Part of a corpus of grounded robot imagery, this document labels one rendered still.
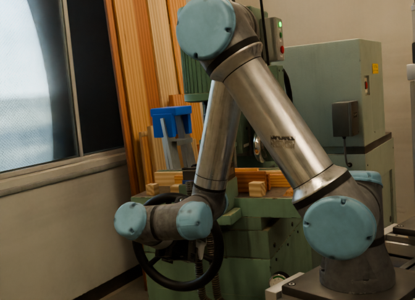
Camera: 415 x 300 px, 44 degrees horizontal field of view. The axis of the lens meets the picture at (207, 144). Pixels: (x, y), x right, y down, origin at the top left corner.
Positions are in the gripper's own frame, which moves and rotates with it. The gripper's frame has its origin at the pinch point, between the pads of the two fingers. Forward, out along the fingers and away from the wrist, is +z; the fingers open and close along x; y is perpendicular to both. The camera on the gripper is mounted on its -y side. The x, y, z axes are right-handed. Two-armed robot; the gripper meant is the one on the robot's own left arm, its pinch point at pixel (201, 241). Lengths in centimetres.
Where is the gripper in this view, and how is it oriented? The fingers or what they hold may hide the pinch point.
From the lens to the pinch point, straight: 136.5
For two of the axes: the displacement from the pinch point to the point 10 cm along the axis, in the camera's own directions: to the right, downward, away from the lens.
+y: -0.6, 9.3, -3.7
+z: 4.2, 3.5, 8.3
